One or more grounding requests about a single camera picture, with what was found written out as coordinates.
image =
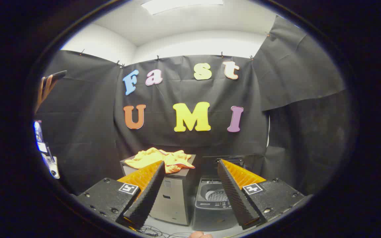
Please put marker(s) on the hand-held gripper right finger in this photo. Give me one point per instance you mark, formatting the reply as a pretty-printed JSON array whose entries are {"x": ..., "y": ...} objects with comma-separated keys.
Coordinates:
[{"x": 235, "y": 195}]

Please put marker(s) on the yellow garment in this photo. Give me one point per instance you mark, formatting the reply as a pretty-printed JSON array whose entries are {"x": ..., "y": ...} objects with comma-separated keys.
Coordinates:
[{"x": 150, "y": 157}]

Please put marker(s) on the black phone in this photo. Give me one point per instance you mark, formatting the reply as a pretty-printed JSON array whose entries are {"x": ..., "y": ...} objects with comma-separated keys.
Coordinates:
[{"x": 58, "y": 74}]

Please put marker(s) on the black backdrop cloth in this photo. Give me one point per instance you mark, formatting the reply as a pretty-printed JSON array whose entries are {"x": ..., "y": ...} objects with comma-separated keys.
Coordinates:
[{"x": 184, "y": 89}]

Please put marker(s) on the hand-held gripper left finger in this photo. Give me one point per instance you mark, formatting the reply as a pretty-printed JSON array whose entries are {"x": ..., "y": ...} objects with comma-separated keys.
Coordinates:
[{"x": 146, "y": 198}]

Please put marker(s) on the grey washing machine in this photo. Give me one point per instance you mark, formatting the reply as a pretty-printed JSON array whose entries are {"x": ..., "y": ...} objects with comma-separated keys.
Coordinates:
[{"x": 210, "y": 215}]

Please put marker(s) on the washing machine lid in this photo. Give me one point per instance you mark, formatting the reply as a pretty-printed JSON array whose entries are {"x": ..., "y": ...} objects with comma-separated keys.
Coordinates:
[{"x": 210, "y": 167}]

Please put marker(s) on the grey cabinet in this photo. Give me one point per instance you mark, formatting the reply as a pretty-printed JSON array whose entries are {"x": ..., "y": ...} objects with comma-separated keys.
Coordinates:
[{"x": 174, "y": 201}]

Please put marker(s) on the white desk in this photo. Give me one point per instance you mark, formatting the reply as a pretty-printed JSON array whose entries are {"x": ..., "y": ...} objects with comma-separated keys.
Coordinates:
[{"x": 53, "y": 167}]

